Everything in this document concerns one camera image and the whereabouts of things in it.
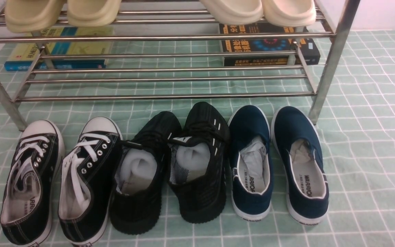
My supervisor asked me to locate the black knit sneaker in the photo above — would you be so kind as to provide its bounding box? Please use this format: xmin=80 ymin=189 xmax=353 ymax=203
xmin=168 ymin=102 xmax=230 ymax=224
xmin=109 ymin=111 xmax=182 ymax=235

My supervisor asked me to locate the silver metal shoe rack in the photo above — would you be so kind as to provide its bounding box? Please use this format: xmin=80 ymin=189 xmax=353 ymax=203
xmin=0 ymin=0 xmax=360 ymax=131

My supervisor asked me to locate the black canvas sneaker left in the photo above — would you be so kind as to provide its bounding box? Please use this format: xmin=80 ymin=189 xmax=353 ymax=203
xmin=0 ymin=119 xmax=65 ymax=247

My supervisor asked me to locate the black canvas sneaker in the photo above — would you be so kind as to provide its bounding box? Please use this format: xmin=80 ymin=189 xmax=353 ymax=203
xmin=0 ymin=119 xmax=65 ymax=247
xmin=58 ymin=117 xmax=122 ymax=247

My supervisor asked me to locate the black canvas sneaker right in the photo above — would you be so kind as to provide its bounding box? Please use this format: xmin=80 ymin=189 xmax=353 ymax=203
xmin=58 ymin=117 xmax=122 ymax=247

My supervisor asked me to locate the yellow blue book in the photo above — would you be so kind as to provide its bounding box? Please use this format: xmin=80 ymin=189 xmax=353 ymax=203
xmin=4 ymin=26 xmax=115 ymax=71

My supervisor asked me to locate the beige slipper far left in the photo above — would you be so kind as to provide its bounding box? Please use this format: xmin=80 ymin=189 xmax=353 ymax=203
xmin=4 ymin=0 xmax=66 ymax=33

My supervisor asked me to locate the beige slipper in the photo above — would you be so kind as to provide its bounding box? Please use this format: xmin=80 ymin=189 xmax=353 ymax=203
xmin=4 ymin=0 xmax=66 ymax=33
xmin=67 ymin=0 xmax=122 ymax=27

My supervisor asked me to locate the navy slip-on shoe left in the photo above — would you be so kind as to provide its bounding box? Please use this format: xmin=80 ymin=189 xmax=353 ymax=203
xmin=228 ymin=105 xmax=274 ymax=221

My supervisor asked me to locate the navy slip-on shoe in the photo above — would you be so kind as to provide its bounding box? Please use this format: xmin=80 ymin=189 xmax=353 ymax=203
xmin=271 ymin=106 xmax=329 ymax=225
xmin=228 ymin=105 xmax=274 ymax=221

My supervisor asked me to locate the black orange book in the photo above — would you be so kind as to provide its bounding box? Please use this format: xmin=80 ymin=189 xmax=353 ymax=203
xmin=218 ymin=22 xmax=320 ymax=66

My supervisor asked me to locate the navy slip-on shoe right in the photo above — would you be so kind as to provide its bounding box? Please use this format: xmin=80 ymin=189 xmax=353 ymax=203
xmin=271 ymin=106 xmax=329 ymax=225

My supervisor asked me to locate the cream slipper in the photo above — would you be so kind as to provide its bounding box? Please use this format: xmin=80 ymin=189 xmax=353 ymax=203
xmin=200 ymin=0 xmax=264 ymax=25
xmin=261 ymin=0 xmax=316 ymax=27

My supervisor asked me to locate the cream slipper far right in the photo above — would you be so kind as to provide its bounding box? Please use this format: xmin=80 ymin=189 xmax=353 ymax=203
xmin=261 ymin=0 xmax=316 ymax=27

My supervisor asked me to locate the green checkered cloth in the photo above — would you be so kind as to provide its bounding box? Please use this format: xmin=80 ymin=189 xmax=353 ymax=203
xmin=0 ymin=30 xmax=395 ymax=247

